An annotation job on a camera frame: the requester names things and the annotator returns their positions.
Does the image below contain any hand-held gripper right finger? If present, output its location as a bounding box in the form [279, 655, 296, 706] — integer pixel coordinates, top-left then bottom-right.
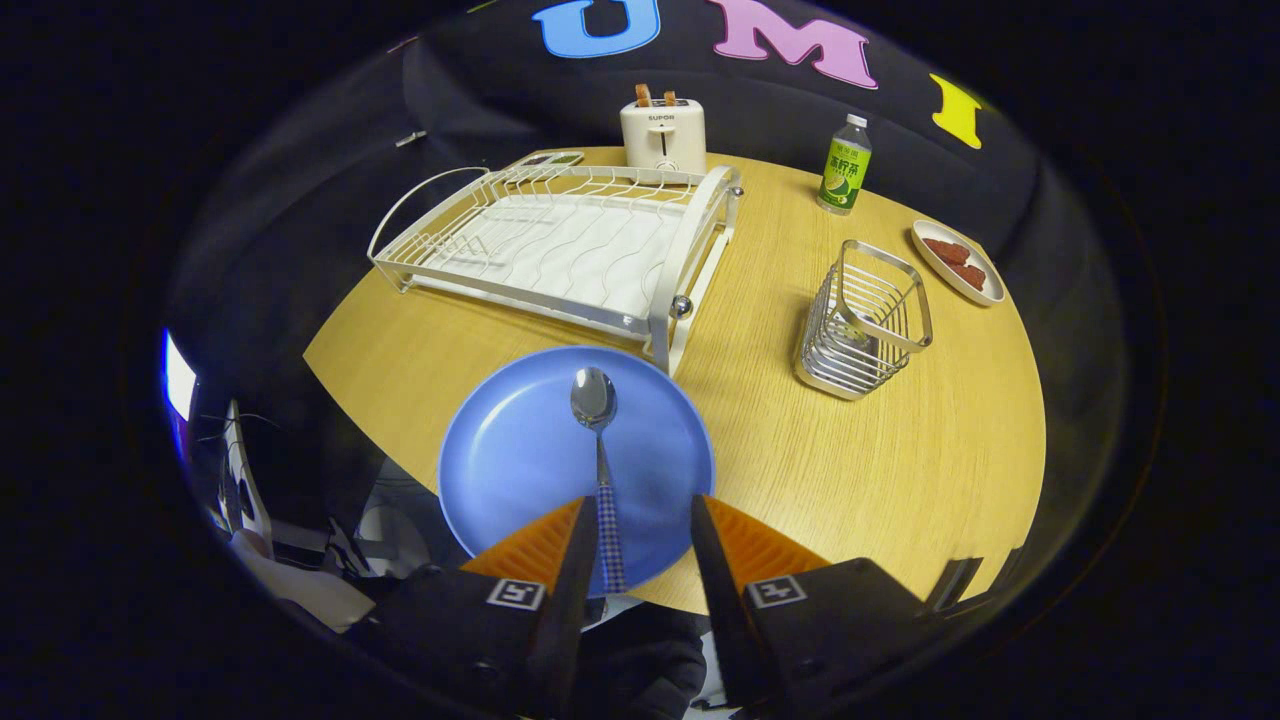
[690, 493, 946, 716]

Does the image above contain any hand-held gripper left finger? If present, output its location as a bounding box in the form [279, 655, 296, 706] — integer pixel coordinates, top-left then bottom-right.
[350, 495, 601, 720]

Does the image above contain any blue plate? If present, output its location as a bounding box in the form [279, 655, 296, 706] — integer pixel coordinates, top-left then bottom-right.
[438, 346, 716, 599]

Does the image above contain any spoon with checked handle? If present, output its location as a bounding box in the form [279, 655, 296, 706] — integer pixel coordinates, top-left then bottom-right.
[570, 367, 628, 595]

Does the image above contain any metal wire basket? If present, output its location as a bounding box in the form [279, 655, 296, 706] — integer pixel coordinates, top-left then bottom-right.
[794, 239, 934, 401]

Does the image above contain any white wire dish rack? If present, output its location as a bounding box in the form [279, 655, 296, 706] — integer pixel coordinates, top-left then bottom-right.
[367, 164, 744, 378]

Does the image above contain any small white oval plate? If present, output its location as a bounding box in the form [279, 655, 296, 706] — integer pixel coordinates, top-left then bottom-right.
[910, 219, 1007, 307]

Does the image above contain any person's dark clothing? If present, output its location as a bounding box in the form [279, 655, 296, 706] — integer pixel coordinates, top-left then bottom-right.
[580, 600, 706, 720]

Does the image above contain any lit monitor screen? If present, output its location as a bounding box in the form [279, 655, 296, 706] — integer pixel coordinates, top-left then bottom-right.
[163, 330, 198, 421]

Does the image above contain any green tea bottle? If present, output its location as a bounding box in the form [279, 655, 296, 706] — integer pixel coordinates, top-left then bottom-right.
[816, 113, 873, 217]

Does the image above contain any white toaster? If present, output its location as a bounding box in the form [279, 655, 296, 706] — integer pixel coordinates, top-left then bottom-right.
[619, 98, 708, 176]

